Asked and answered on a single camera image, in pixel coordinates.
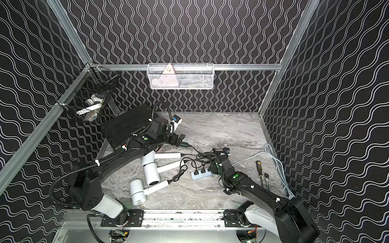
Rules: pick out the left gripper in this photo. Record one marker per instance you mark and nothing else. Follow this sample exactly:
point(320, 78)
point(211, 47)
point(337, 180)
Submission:
point(175, 138)

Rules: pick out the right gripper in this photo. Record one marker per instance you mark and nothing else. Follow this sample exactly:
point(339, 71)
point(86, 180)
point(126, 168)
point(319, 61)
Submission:
point(213, 168)

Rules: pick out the light blue power strip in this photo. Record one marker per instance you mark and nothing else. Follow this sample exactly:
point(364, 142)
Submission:
point(200, 174)

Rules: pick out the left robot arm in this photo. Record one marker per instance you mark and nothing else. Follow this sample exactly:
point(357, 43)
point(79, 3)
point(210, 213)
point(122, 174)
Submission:
point(84, 184)

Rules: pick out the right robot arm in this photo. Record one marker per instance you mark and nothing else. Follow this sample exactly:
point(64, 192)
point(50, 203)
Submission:
point(286, 218)

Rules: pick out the white hair dryer upper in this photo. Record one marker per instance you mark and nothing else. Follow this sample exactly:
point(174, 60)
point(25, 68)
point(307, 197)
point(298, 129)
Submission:
point(151, 156)

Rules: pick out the white hair dryer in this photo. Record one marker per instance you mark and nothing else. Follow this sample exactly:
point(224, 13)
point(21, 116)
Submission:
point(151, 156)
point(138, 193)
point(152, 171)

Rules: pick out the yellow black screwdriver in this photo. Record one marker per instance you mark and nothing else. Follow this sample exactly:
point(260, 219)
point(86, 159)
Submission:
point(259, 170)

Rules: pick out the black plastic tool case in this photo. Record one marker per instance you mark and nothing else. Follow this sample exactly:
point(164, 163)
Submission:
point(119, 129)

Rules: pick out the white hair dryer middle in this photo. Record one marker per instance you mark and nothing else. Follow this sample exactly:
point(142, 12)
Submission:
point(152, 171)

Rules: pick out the pink triangular card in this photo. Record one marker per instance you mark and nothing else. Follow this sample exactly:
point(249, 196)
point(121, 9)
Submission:
point(168, 78)

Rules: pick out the white hair dryer lower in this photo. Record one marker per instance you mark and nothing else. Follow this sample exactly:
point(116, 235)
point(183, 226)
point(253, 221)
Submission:
point(138, 193)

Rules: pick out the white items in basket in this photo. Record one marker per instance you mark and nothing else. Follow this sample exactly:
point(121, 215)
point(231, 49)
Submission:
point(91, 109)

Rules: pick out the green handled wrench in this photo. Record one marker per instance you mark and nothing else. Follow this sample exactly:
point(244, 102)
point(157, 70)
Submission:
point(266, 175)

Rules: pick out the clear wall basket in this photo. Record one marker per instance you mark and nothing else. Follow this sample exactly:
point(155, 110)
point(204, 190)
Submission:
point(191, 76)

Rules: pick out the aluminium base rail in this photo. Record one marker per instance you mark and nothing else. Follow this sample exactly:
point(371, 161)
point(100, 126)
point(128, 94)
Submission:
point(199, 219)

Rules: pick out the black wire basket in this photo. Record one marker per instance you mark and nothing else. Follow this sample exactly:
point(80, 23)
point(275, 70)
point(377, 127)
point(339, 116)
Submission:
point(98, 80)

